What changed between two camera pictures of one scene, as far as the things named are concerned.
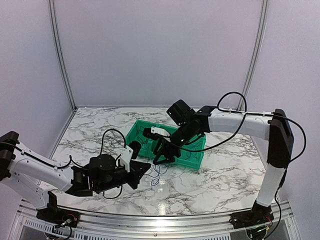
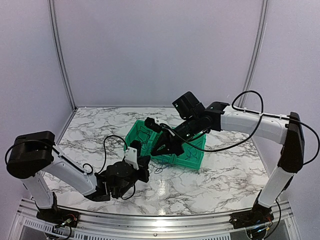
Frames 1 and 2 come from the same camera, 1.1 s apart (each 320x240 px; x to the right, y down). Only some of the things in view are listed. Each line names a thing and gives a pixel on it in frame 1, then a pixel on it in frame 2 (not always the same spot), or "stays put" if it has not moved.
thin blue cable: [152, 176] -> [162, 164]
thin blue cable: [190, 153] stays put
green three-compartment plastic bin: [192, 150] stays put
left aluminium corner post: [52, 14] stays put
